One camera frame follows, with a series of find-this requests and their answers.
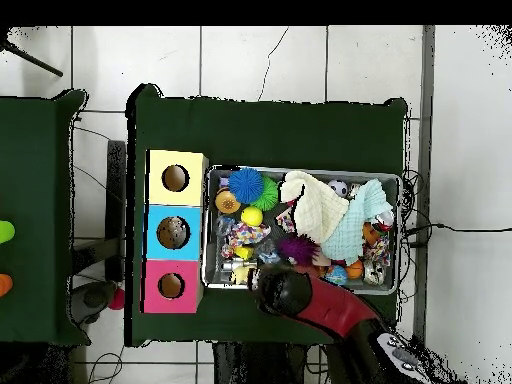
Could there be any cream waffle cloth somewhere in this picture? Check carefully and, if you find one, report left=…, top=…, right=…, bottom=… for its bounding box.
left=279, top=170, right=351, bottom=245

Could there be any crushed clear plastic bottle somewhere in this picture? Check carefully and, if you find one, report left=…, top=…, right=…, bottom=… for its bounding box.
left=158, top=217, right=190, bottom=248

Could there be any wooden box with three holes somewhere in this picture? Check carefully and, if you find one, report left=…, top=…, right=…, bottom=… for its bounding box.
left=139, top=149, right=210, bottom=315

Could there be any clear mesh bin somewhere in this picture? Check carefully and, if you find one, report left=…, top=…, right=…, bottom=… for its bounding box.
left=201, top=164, right=403, bottom=296

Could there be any yellow ball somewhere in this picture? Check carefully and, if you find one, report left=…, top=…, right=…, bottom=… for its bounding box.
left=240, top=206, right=264, bottom=228

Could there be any small green spiky ball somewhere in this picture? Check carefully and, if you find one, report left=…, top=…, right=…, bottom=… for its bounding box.
left=249, top=175, right=280, bottom=212

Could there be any blue spiky ball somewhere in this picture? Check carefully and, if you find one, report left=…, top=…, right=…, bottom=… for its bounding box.
left=228, top=166, right=265, bottom=205

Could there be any toy burger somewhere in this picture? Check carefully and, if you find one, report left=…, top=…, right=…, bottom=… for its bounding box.
left=214, top=188, right=242, bottom=215

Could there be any purple spiky ball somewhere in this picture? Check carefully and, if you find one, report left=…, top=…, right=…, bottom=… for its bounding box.
left=276, top=234, right=320, bottom=268

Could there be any dark green table cloth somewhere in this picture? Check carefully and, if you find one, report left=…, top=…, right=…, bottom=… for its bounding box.
left=124, top=83, right=409, bottom=348

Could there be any soccer ball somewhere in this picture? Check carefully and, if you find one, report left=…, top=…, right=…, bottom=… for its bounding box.
left=327, top=179, right=349, bottom=199

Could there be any mint waffle cloth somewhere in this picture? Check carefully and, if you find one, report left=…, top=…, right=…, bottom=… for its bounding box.
left=319, top=178, right=395, bottom=266

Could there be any globe print ball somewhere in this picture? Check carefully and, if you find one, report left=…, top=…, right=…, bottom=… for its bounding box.
left=324, top=264, right=348, bottom=287

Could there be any small red ball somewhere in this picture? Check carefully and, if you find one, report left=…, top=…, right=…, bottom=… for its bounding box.
left=106, top=287, right=126, bottom=311

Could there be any green cloth side table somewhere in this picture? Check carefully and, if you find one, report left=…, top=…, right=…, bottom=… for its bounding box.
left=0, top=89, right=91, bottom=347

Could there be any black tripod leg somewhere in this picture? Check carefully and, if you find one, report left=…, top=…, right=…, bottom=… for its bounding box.
left=0, top=27, right=64, bottom=78

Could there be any small colourful rope toy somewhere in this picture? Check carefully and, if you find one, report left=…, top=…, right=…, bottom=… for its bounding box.
left=219, top=207, right=298, bottom=260

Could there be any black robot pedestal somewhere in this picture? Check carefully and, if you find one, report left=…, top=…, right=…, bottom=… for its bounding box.
left=213, top=341, right=325, bottom=384

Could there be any black power cable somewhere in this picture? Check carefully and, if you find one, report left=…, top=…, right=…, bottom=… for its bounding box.
left=405, top=222, right=512, bottom=247

